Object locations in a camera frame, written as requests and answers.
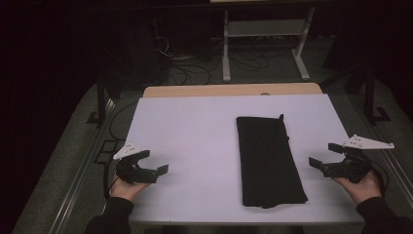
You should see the person's left hand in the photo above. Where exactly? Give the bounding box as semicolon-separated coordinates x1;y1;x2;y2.
109;174;152;203

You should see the black tank top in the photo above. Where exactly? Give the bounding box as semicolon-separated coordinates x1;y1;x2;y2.
236;113;309;210

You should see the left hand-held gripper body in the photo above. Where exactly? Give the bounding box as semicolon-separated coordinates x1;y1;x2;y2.
112;139;154;185

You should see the white metal stand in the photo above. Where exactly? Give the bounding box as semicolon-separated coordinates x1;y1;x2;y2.
221;6;317;83

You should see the person's right hand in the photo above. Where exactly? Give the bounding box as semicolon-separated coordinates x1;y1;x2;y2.
332;172;383;206

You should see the metal floor rail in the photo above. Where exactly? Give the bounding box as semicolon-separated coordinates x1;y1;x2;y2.
48;103;116;234
350;96;413;209

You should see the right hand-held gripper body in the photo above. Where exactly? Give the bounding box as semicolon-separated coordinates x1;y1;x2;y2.
324;134;395;183

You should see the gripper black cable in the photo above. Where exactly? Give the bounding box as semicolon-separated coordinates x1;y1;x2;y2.
102;157;120;200
369;161;390;196

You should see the black metal stand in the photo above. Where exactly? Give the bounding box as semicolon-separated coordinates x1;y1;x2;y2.
324;61;393;126
86;76;118;129

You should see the black long floor cable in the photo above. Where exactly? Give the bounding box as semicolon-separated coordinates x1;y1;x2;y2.
108;100;139;142

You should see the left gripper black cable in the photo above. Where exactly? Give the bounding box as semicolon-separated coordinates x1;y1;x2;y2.
102;157;120;200

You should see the black looped floor cable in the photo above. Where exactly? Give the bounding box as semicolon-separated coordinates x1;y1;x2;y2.
169;62;212;86

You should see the white thin cable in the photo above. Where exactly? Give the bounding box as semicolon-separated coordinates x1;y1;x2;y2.
155;35;173;59

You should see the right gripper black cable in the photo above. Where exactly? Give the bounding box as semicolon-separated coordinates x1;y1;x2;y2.
369;161;390;196

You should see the black tangled floor cable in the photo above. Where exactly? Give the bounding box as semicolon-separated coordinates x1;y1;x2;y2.
230;50;271;72

